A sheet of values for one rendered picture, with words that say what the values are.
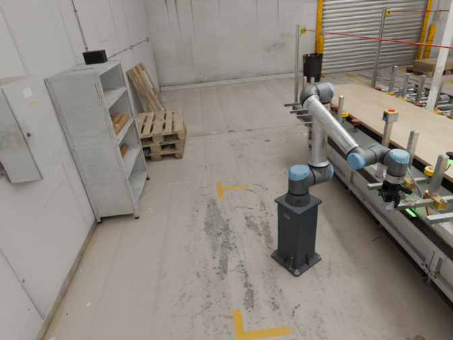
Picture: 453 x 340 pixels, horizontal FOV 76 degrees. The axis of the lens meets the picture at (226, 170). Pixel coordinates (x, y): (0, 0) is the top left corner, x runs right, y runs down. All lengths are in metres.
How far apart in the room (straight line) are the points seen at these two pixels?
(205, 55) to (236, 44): 0.93
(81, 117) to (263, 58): 7.05
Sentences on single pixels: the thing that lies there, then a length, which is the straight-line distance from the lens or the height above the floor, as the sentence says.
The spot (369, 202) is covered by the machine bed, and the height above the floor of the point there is 0.17.
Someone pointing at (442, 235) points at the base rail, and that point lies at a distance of 2.07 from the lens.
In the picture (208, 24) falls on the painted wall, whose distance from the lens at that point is 9.03.
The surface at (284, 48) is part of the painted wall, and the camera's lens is 9.41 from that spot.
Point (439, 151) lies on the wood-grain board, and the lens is 2.59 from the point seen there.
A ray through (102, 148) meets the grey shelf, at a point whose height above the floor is 0.87.
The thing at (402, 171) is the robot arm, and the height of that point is 1.11.
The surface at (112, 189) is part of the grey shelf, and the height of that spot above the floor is 0.41.
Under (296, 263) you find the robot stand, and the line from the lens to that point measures 2.52.
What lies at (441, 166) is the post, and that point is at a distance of 1.98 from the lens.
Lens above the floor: 1.90
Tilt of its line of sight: 28 degrees down
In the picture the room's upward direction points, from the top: 6 degrees counter-clockwise
